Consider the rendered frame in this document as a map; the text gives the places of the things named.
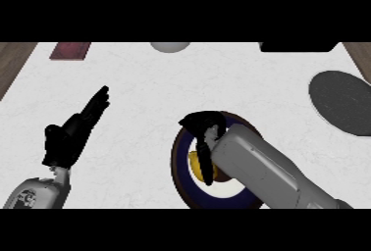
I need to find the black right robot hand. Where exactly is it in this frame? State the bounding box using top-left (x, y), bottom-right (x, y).
top-left (177, 110), bottom-right (227, 187)

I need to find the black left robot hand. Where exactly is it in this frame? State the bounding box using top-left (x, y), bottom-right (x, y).
top-left (39, 85), bottom-right (110, 170)

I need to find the yellow lemon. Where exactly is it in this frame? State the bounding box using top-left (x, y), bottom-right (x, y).
top-left (186, 150), bottom-right (203, 177)

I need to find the blue and white plate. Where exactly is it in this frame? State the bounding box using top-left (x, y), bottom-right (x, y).
top-left (169, 111), bottom-right (265, 210)

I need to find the grey round bowl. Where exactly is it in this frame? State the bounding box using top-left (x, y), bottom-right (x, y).
top-left (149, 42), bottom-right (190, 54)

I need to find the dark red flat board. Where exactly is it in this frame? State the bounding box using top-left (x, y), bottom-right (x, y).
top-left (47, 42), bottom-right (92, 62)

